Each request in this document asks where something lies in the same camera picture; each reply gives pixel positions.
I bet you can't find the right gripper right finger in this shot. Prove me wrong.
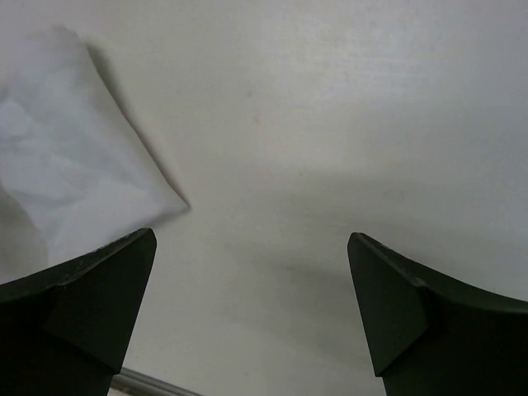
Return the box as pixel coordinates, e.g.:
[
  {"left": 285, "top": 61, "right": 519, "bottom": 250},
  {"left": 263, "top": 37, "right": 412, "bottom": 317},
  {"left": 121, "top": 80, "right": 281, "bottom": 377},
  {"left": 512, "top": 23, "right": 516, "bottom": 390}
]
[{"left": 347, "top": 233, "right": 527, "bottom": 395}]

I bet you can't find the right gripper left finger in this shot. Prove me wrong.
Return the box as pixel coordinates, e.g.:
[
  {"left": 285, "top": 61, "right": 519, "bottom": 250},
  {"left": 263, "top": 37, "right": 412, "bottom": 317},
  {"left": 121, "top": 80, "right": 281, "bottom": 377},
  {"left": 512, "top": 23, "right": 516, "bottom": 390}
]
[{"left": 1, "top": 229, "right": 157, "bottom": 395}]

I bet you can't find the white skirt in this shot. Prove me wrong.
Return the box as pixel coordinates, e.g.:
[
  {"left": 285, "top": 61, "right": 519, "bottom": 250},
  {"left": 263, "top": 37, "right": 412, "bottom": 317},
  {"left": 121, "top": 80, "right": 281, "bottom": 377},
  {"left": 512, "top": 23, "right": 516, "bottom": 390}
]
[{"left": 1, "top": 26, "right": 187, "bottom": 280}]

